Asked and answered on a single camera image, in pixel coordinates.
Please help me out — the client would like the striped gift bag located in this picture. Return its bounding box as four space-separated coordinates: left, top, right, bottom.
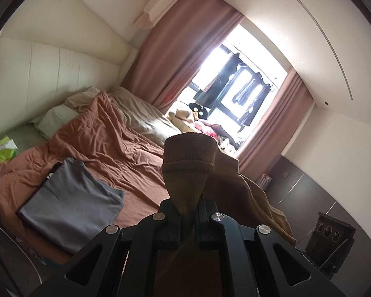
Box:
256 173 273 191

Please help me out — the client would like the black and white plush toy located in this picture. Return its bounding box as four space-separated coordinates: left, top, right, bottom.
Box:
219 136 238 153

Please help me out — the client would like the green tissue box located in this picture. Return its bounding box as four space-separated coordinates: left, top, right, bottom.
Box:
0 134 19 164

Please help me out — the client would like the beige duvet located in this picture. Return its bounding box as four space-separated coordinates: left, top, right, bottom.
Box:
108 87 189 147

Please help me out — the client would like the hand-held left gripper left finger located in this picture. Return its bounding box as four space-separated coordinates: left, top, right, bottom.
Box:
28 198 184 297

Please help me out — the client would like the pale green bed sheet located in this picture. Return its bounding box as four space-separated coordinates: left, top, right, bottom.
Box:
0 123 50 164

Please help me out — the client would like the black round plush toy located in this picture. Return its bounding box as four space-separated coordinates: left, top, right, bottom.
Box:
187 101 209 121

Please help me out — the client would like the dark wardrobe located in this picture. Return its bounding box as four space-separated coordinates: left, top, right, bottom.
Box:
266 155 371 285

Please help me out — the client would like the orange-brown blanket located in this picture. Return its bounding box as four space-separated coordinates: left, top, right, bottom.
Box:
0 90 174 265

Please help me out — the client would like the grey folded shirt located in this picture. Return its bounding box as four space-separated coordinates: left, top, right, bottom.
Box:
17 158 126 254

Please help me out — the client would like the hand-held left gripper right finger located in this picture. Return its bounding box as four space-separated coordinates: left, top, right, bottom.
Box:
196 198 348 297

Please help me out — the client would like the brown printed t-shirt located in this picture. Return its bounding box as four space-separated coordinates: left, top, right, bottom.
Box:
161 132 297 248

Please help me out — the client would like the cream padded headboard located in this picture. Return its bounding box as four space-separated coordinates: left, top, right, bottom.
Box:
0 0 139 149

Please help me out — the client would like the white pillow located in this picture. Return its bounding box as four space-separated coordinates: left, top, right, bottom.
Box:
29 103 81 140

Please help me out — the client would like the brown plush toy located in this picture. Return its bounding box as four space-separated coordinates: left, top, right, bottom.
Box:
167 108 198 133

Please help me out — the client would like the white air conditioner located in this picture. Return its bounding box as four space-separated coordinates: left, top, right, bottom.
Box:
133 0 203 30

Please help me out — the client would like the beige pillow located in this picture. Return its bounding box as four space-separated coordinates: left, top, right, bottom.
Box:
64 86 101 113

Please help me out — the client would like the dark hanging garment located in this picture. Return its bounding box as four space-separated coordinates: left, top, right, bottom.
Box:
232 73 271 127
195 52 242 107

